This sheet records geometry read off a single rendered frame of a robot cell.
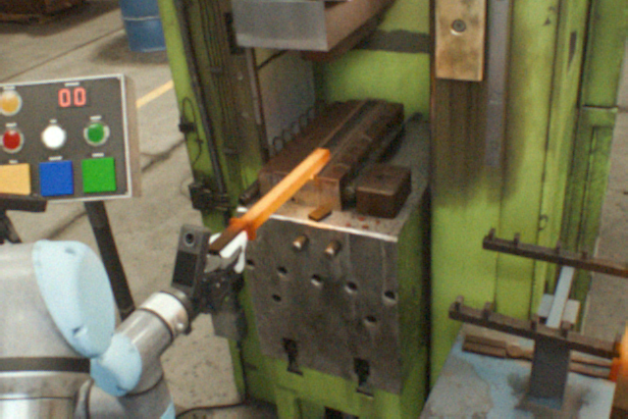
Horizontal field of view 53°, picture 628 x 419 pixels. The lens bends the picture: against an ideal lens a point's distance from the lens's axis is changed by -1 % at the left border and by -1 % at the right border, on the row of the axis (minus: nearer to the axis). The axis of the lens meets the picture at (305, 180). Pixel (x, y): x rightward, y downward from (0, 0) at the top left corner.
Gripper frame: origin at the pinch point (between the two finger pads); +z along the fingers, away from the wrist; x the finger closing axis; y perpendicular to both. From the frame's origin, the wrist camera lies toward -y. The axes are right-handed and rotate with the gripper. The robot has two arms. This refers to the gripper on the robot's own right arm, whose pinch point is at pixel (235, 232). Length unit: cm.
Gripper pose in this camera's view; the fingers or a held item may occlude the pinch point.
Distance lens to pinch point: 114.2
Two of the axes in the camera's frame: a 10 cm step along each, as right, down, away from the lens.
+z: 4.4, -4.6, 7.7
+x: 8.9, 1.3, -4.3
